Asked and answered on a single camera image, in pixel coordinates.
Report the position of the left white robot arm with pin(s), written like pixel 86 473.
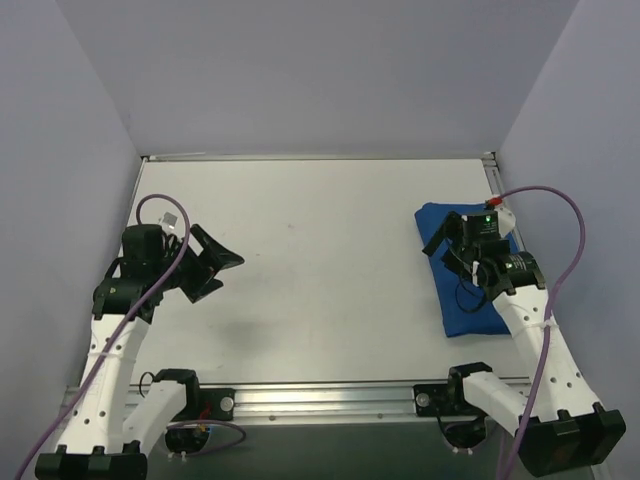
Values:
pixel 100 441

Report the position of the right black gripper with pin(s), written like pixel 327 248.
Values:
pixel 455 239

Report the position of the blue surgical drape cloth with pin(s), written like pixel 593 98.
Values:
pixel 455 300

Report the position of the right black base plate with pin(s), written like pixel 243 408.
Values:
pixel 433 399

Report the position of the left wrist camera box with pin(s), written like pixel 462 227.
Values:
pixel 168 221

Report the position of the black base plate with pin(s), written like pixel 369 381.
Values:
pixel 216 403
pixel 433 399

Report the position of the aluminium front rail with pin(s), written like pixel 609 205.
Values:
pixel 328 403

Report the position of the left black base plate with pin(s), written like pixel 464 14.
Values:
pixel 216 403

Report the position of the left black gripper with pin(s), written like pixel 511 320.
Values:
pixel 195 270

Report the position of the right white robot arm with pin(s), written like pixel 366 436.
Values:
pixel 561 424

